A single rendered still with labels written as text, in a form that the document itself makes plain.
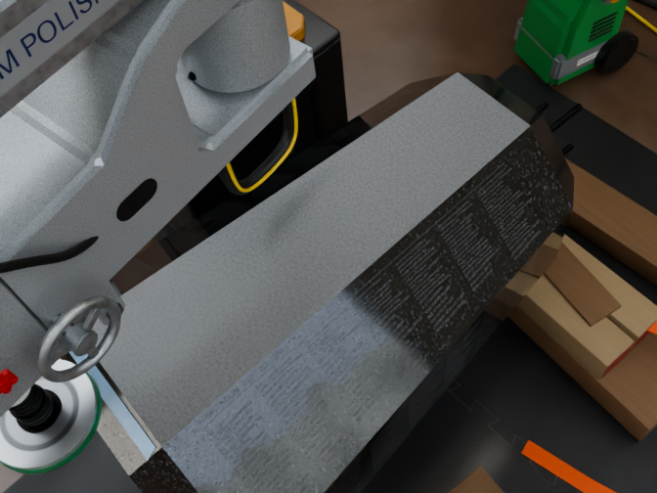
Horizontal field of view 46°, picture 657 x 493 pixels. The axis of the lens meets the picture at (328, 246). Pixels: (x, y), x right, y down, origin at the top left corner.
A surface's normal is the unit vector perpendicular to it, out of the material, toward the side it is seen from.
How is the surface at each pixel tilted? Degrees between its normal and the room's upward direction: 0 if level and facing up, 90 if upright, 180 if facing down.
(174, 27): 90
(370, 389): 45
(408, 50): 0
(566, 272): 0
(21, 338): 90
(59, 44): 90
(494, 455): 0
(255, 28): 90
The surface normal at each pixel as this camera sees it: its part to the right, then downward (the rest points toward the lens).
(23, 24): 0.78, 0.50
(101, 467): -0.08, -0.52
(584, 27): 0.48, 0.73
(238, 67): 0.18, 0.83
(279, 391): 0.42, 0.06
